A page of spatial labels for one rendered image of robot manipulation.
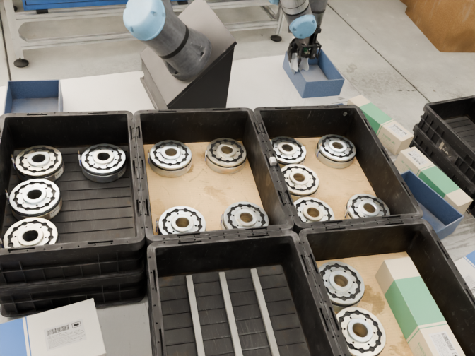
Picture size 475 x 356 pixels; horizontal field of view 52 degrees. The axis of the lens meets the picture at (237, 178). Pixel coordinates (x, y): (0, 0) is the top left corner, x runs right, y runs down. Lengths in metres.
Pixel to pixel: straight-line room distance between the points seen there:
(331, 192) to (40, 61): 2.27
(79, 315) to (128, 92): 0.86
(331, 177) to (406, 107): 1.98
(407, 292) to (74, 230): 0.69
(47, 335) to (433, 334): 0.72
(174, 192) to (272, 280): 0.31
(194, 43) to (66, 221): 0.62
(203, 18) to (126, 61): 1.61
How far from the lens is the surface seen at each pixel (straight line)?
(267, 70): 1.85
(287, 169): 1.21
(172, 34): 1.36
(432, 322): 1.02
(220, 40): 1.44
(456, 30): 3.92
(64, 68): 3.07
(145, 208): 0.98
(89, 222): 1.10
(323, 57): 1.90
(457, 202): 1.48
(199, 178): 1.19
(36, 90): 1.63
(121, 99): 1.63
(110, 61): 3.11
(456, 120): 2.32
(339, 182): 1.26
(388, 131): 1.61
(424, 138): 2.15
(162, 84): 1.50
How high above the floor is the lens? 1.68
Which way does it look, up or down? 45 degrees down
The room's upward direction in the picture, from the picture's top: 10 degrees clockwise
